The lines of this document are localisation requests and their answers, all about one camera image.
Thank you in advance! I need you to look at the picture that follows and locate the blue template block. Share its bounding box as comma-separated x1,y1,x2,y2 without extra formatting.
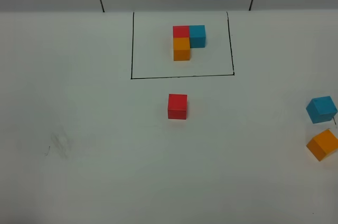
189,25,206,48

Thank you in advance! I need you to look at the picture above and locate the orange template block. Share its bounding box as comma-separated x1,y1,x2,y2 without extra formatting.
173,38,191,61

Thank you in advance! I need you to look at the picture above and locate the red template block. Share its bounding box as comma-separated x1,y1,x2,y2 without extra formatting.
173,25,190,38

